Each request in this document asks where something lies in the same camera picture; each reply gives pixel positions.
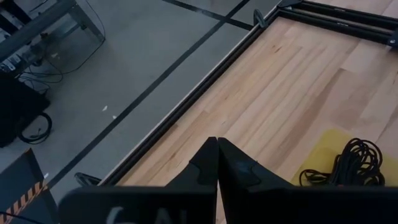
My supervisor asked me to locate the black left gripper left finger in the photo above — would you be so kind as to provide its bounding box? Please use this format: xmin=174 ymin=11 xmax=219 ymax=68
xmin=166 ymin=136 xmax=218 ymax=188

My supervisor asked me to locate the black equipment case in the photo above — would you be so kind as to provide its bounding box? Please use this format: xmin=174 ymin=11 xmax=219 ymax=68
xmin=0 ymin=71 xmax=52 ymax=149

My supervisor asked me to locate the yellow translucent plastic bin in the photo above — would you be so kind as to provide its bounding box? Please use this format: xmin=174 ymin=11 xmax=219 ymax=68
xmin=290 ymin=128 xmax=398 ymax=188

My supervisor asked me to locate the grey metal workbench frame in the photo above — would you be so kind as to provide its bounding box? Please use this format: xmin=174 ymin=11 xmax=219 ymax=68
xmin=0 ymin=0 xmax=107 ymax=77

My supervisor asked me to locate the black floor cable coil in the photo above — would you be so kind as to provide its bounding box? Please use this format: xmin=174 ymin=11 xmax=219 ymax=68
xmin=17 ymin=111 xmax=53 ymax=145

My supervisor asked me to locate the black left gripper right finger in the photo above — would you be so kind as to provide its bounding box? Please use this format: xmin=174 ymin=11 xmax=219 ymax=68
xmin=218 ymin=137 xmax=295 ymax=188

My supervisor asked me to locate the black table clamp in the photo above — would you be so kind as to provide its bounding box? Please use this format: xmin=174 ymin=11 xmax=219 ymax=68
xmin=73 ymin=172 xmax=103 ymax=188
xmin=252 ymin=8 xmax=267 ymax=29

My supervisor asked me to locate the black aluminium table frame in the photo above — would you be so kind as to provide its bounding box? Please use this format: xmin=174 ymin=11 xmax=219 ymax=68
xmin=98 ymin=0 xmax=398 ymax=187

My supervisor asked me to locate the black cable with red tie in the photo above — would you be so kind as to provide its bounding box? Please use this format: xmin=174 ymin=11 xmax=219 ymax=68
xmin=298 ymin=138 xmax=387 ymax=188

